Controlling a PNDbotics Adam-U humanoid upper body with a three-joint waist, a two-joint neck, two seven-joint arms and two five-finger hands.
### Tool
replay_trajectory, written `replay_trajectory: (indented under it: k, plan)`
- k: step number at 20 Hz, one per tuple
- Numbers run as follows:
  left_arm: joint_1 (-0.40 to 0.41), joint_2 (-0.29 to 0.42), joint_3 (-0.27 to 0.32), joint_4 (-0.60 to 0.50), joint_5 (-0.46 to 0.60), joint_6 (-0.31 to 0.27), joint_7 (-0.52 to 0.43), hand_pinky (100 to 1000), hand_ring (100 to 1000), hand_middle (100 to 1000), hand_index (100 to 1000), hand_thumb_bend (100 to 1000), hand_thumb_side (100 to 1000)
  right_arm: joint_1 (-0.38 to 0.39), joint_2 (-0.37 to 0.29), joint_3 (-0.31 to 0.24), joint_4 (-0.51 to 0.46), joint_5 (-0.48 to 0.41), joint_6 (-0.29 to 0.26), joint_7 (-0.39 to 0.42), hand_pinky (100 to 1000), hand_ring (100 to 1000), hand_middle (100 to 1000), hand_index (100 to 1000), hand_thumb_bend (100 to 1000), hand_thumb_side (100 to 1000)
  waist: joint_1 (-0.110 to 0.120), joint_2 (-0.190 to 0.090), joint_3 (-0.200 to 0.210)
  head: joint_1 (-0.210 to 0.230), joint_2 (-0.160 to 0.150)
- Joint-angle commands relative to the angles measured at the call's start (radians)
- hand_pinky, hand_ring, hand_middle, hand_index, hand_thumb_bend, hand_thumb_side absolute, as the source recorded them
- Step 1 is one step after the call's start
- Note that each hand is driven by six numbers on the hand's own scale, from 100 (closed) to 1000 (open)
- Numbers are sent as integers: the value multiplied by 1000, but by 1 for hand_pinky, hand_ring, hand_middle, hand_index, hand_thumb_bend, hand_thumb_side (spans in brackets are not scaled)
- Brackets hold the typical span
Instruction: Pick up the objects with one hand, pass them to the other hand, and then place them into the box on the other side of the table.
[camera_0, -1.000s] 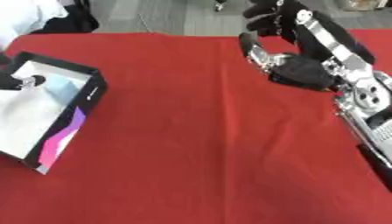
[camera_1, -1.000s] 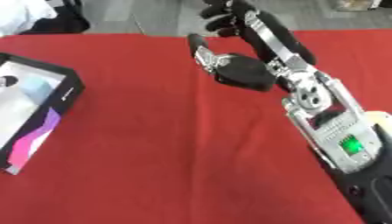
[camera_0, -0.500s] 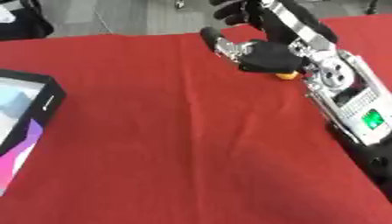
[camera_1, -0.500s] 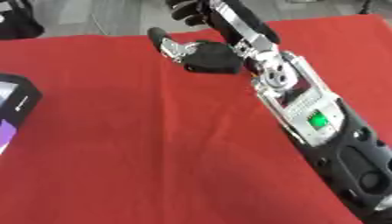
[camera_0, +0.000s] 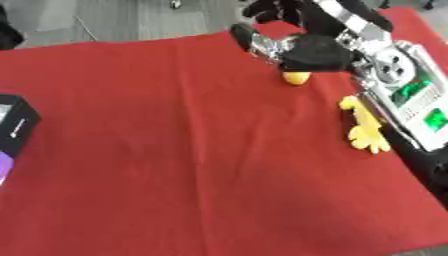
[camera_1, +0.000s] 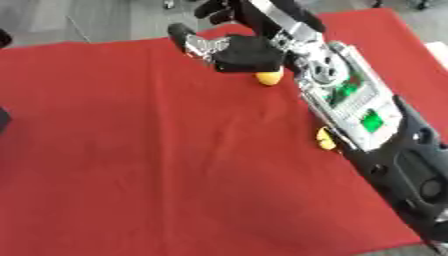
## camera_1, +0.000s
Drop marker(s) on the yellow toy fruit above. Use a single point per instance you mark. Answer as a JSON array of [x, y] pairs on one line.
[[325, 138]]

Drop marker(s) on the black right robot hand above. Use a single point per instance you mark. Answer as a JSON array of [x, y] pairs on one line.
[[248, 53]]

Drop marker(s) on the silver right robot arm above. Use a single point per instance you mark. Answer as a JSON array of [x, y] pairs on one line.
[[361, 110]]

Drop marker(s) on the orange round toy fruit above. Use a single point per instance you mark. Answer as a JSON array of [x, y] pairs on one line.
[[269, 78]]

